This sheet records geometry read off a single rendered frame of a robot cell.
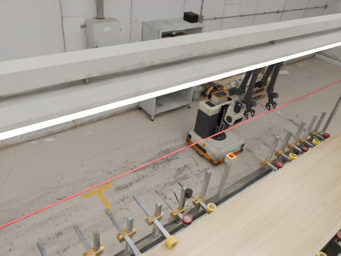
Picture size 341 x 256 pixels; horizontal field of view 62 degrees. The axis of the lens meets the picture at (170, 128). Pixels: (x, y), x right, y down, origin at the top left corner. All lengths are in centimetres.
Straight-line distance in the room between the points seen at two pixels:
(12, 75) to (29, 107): 9
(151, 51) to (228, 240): 174
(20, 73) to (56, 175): 330
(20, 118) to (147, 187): 309
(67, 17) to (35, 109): 332
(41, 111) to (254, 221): 205
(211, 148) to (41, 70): 351
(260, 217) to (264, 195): 26
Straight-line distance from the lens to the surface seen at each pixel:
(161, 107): 506
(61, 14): 403
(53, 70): 76
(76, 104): 80
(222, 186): 273
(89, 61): 79
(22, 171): 416
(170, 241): 215
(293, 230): 261
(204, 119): 405
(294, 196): 288
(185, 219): 236
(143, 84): 89
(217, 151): 405
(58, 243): 335
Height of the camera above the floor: 277
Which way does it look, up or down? 35 degrees down
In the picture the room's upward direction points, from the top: 8 degrees clockwise
